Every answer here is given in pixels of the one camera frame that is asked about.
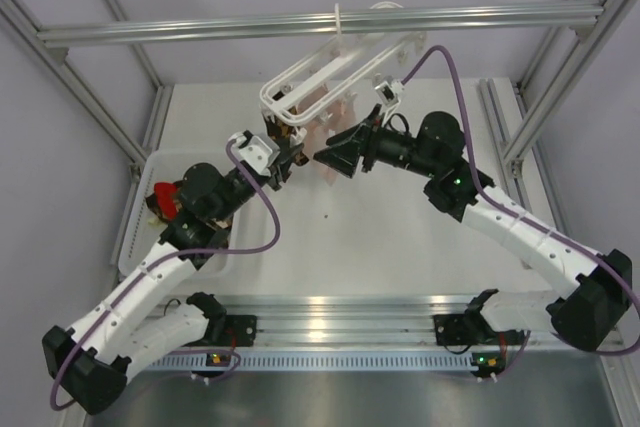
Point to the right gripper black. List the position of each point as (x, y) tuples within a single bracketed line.
[(343, 157)]

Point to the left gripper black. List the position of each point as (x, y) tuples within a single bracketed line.
[(281, 167)]

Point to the brown yellow argyle sock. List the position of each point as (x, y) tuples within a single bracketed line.
[(281, 133)]

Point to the white plastic clip hanger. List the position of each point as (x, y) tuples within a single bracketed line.
[(304, 90)]

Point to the brown beige striped sock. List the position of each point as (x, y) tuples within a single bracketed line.
[(219, 232)]

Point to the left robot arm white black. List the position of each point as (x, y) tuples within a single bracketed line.
[(92, 361)]

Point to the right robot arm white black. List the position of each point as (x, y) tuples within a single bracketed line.
[(585, 300)]

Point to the pink sheer socks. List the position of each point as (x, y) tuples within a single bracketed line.
[(341, 116)]

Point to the red sock with face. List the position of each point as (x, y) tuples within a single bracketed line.
[(166, 198)]

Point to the white plastic basket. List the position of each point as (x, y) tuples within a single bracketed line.
[(164, 165)]

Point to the aluminium crossbar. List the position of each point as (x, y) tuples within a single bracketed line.
[(384, 20)]

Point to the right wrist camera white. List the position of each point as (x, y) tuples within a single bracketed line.
[(390, 92)]

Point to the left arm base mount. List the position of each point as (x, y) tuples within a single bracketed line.
[(238, 331)]

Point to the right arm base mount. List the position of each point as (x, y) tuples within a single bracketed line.
[(451, 330)]

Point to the slotted cable duct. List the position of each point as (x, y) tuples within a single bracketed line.
[(332, 361)]

